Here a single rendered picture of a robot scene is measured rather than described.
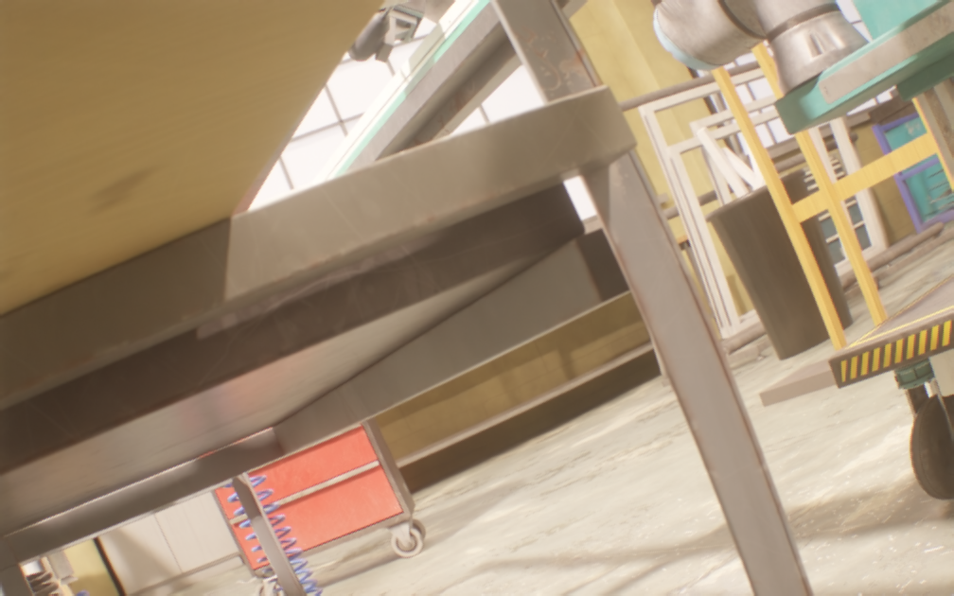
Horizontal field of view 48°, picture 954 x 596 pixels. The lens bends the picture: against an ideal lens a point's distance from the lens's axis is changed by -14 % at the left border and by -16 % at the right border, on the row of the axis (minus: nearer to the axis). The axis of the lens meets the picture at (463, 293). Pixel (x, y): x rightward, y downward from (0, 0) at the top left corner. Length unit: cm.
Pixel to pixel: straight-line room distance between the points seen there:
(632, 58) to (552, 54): 990
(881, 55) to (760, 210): 388
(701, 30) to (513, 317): 137
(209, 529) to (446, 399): 223
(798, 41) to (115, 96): 162
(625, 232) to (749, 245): 507
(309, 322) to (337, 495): 417
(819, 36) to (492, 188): 139
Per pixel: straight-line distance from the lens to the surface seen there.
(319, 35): 30
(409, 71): 162
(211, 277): 45
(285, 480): 471
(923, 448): 183
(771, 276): 561
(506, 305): 65
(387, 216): 47
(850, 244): 432
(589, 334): 978
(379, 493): 468
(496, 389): 940
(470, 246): 55
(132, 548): 819
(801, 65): 184
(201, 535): 824
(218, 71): 29
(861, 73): 177
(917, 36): 168
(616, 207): 55
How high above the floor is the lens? 52
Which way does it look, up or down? 4 degrees up
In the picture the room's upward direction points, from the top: 24 degrees counter-clockwise
